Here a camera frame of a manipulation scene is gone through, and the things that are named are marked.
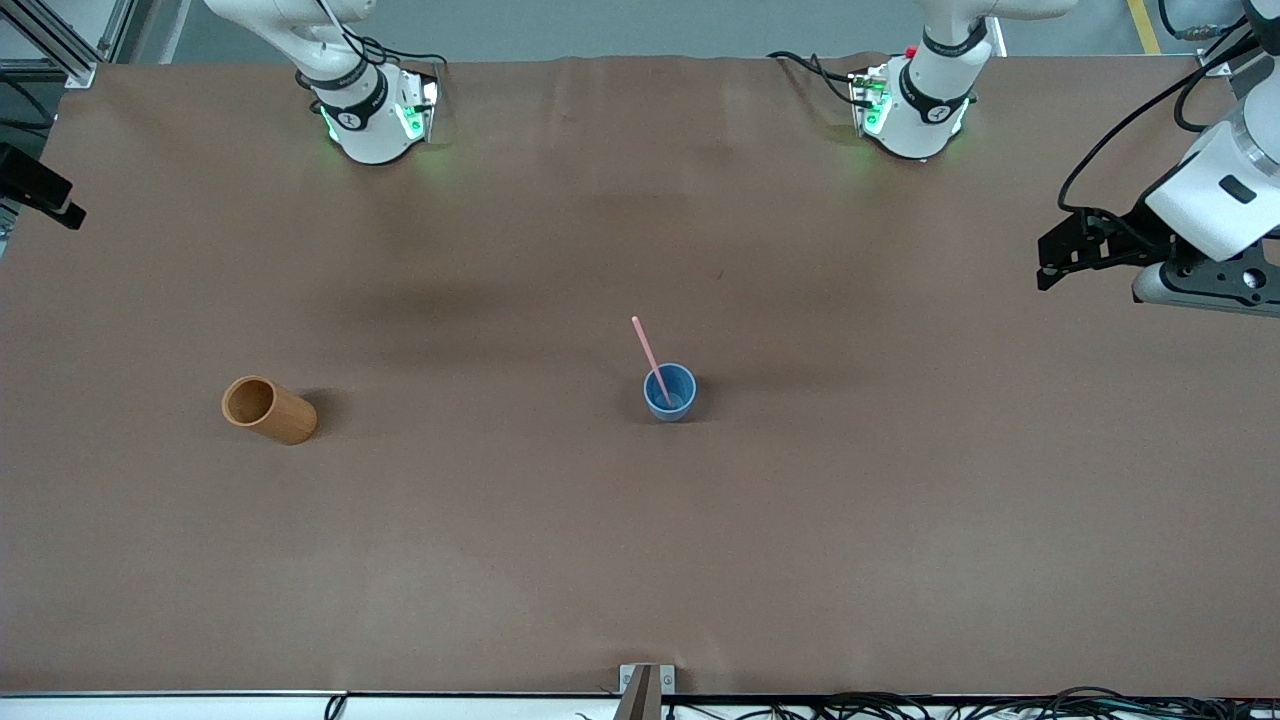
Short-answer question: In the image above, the blue cup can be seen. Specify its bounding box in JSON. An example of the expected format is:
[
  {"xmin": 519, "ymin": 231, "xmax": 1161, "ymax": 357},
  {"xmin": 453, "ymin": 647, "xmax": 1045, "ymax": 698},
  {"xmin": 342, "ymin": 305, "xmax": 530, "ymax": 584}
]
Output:
[{"xmin": 642, "ymin": 362, "xmax": 699, "ymax": 424}]

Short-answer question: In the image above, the pink chopstick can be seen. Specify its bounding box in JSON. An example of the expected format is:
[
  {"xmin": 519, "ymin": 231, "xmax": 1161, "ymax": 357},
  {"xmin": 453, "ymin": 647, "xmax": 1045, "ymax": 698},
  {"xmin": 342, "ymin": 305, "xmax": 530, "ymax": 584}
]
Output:
[{"xmin": 630, "ymin": 315, "xmax": 674, "ymax": 407}]

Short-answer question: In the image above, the brown wooden cup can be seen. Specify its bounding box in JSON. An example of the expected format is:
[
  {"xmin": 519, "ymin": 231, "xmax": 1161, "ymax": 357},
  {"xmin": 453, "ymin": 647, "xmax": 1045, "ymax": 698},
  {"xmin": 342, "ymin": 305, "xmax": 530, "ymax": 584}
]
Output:
[{"xmin": 220, "ymin": 375, "xmax": 319, "ymax": 447}]

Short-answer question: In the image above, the brown table cover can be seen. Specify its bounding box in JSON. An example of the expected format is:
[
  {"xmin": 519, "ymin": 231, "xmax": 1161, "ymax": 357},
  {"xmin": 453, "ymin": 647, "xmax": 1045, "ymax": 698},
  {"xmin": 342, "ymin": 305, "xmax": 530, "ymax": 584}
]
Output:
[{"xmin": 0, "ymin": 54, "xmax": 1280, "ymax": 699}]

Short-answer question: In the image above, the black thin cable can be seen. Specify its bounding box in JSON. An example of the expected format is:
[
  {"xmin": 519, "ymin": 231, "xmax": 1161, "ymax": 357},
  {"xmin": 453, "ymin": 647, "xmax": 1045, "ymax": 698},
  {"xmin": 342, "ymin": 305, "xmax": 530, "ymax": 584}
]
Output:
[{"xmin": 0, "ymin": 75, "xmax": 51, "ymax": 131}]

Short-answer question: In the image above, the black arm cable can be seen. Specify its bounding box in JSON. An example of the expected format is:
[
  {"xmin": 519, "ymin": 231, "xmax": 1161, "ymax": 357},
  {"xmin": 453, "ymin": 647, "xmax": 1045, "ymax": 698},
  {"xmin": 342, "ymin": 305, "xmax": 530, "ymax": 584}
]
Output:
[{"xmin": 1056, "ymin": 0, "xmax": 1263, "ymax": 216}]

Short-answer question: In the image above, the aluminium frame profile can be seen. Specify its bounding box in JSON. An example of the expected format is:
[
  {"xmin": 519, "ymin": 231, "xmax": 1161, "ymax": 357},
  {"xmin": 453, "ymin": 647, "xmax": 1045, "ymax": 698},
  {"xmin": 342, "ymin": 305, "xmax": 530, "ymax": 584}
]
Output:
[{"xmin": 0, "ymin": 0, "xmax": 136, "ymax": 89}]

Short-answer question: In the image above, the black base cable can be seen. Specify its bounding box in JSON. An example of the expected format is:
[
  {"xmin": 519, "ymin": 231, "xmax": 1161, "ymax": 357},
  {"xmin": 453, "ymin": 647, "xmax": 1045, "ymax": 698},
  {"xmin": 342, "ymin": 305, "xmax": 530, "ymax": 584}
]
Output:
[
  {"xmin": 350, "ymin": 36, "xmax": 448, "ymax": 81},
  {"xmin": 767, "ymin": 50, "xmax": 867, "ymax": 107}
]

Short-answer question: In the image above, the black cable bundle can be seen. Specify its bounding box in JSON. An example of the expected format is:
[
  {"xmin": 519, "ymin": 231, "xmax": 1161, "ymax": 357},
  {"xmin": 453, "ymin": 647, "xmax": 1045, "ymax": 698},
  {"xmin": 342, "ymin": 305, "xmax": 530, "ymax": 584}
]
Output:
[{"xmin": 575, "ymin": 686, "xmax": 1280, "ymax": 720}]

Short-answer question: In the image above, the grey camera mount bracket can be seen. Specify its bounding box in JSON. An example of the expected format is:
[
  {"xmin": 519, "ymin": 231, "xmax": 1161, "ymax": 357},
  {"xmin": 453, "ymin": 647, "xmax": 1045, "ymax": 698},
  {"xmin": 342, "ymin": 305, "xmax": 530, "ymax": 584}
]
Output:
[{"xmin": 614, "ymin": 663, "xmax": 677, "ymax": 720}]

